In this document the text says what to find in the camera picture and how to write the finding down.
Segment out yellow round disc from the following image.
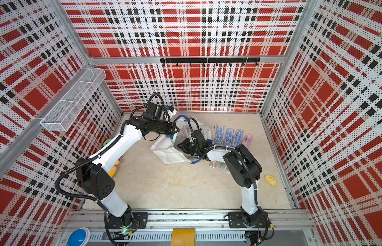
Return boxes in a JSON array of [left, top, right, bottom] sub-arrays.
[[264, 175, 277, 186]]

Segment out blue round button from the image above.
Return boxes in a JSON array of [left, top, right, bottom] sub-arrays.
[[67, 228, 91, 246]]

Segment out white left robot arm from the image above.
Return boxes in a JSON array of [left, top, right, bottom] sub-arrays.
[[55, 116, 180, 217]]

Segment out pink compass set case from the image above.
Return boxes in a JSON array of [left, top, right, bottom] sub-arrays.
[[242, 133, 254, 148]]

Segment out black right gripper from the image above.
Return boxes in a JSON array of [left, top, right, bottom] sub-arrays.
[[177, 138, 200, 156]]

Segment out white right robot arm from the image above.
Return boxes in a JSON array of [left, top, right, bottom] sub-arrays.
[[177, 138, 262, 216]]

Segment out black hook rail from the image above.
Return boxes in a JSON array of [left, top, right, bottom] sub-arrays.
[[160, 57, 261, 66]]

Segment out white canvas bag blue handles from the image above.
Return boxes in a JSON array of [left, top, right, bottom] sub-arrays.
[[151, 115, 200, 165]]

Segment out yellow toy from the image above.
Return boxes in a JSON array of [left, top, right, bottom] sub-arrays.
[[109, 159, 121, 177]]

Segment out white wire mesh basket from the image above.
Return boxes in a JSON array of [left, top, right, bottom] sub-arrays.
[[40, 67, 106, 132]]

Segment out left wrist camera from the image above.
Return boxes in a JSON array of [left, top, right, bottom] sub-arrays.
[[143, 102, 177, 122]]

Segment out green round toy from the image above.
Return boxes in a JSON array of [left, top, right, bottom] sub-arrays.
[[103, 139, 112, 147]]

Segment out clear green compass case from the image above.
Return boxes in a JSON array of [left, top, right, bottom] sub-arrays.
[[217, 162, 228, 171]]

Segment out blue compass set case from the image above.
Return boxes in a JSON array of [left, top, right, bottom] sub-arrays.
[[223, 128, 234, 147], [215, 126, 225, 145], [232, 129, 244, 147]]

